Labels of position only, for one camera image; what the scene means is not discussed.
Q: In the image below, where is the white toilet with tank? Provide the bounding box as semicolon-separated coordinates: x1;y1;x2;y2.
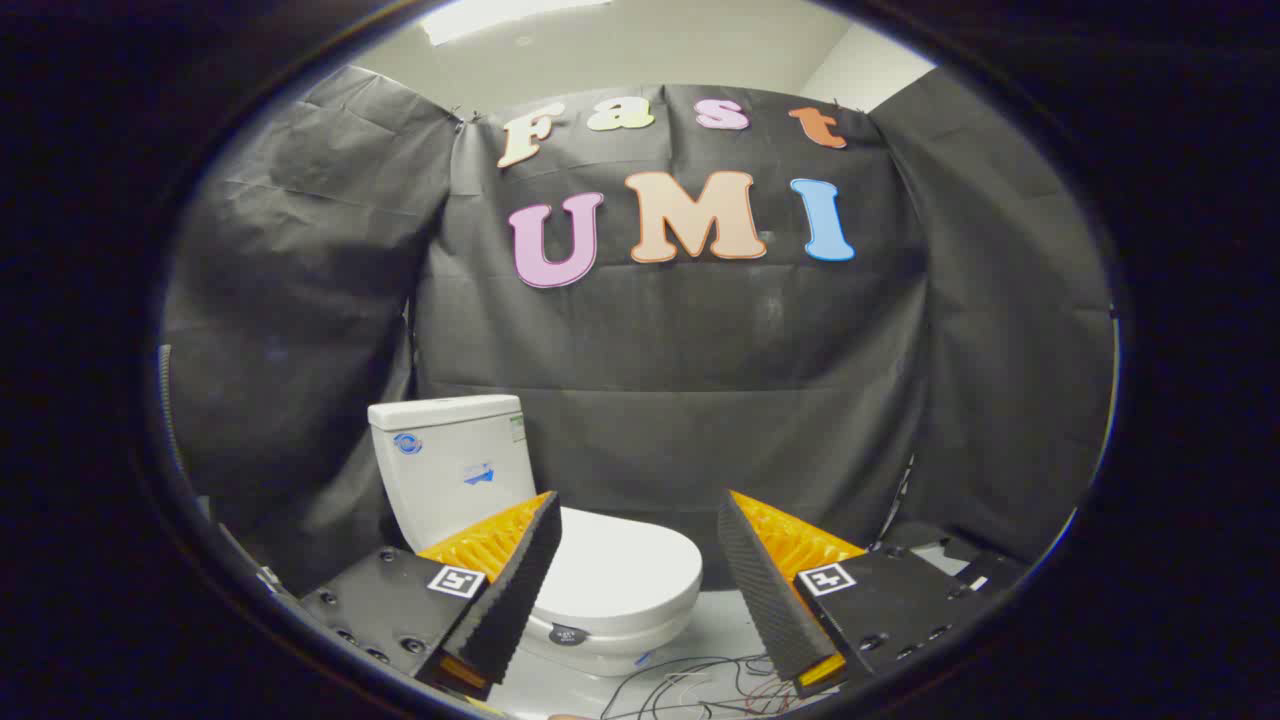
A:
368;395;704;678

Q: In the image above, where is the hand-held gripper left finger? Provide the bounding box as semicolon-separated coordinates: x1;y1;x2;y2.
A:
298;490;563;700

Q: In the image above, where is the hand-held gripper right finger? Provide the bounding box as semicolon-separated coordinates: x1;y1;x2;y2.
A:
717;490;987;699

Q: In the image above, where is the white toilet lid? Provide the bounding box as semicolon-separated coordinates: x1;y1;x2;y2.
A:
528;507;704;647

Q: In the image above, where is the black device box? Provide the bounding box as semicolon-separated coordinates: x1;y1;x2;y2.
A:
935;538;1029;596

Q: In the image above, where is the white toilet seat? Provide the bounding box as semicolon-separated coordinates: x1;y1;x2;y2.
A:
535;600;703;651

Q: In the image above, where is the tangle of thin cables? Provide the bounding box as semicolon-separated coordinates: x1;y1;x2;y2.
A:
598;653;806;720

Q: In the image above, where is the black backdrop cloth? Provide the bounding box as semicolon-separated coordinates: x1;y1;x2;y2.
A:
160;65;1117;601

